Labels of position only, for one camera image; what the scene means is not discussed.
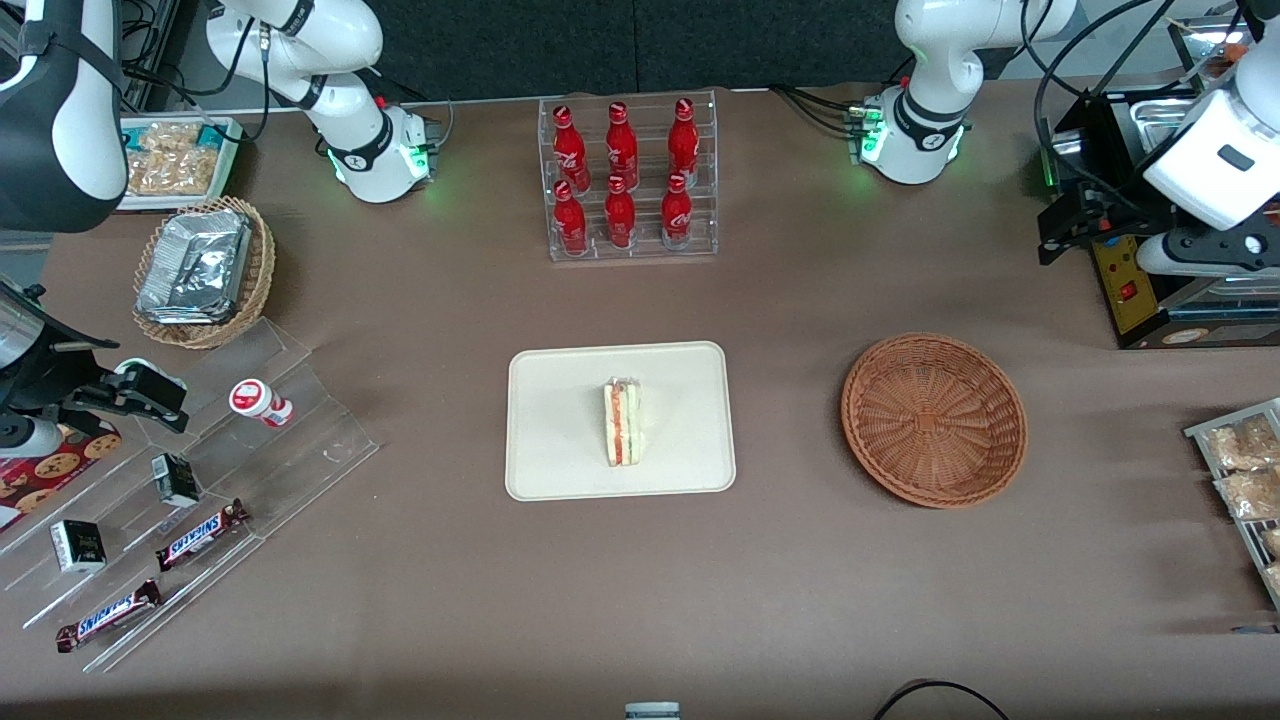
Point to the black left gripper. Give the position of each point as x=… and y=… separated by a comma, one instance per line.
x=1108, y=192

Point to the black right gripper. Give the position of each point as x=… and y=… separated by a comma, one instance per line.
x=42, y=372

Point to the triangular sandwich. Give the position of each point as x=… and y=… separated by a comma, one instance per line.
x=621, y=422

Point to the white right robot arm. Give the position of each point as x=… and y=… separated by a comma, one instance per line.
x=345, y=100

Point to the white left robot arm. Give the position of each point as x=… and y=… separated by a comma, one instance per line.
x=925, y=60

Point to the light wicker basket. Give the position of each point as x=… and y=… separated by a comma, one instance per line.
x=258, y=270

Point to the brown wicker basket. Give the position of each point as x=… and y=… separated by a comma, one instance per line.
x=930, y=420

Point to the white snack tray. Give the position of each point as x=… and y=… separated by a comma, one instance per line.
x=228, y=170

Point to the cream plastic tray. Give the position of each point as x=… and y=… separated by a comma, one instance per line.
x=560, y=420

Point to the small black box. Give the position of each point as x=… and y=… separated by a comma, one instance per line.
x=176, y=480
x=78, y=546

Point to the black food warmer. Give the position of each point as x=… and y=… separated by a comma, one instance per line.
x=1135, y=315

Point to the red cookie box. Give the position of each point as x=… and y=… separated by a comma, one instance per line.
x=50, y=475

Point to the red white yogurt bottle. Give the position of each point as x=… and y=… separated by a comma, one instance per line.
x=255, y=400

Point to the silver foil pack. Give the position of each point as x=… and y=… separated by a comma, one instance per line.
x=195, y=265

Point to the steel warmer pan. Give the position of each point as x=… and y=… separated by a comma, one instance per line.
x=1165, y=112

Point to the snickers chocolate bar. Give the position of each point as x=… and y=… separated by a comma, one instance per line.
x=108, y=615
x=200, y=535

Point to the clear acrylic stepped display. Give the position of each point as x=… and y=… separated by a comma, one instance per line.
x=300, y=440

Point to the bagged fried snack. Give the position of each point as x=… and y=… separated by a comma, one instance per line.
x=175, y=165

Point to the clear bagged snack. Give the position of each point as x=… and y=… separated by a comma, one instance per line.
x=1250, y=492
x=1240, y=445

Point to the red cola bottle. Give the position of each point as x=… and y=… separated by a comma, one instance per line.
x=684, y=142
x=620, y=218
x=570, y=222
x=569, y=150
x=677, y=215
x=621, y=148

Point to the clear acrylic bottle rack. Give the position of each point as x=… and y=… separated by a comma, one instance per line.
x=640, y=255

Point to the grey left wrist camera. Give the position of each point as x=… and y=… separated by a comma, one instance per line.
x=1158, y=262

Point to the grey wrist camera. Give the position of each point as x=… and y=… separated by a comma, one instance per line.
x=28, y=438
x=1158, y=262

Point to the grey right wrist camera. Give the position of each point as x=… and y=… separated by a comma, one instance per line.
x=28, y=438

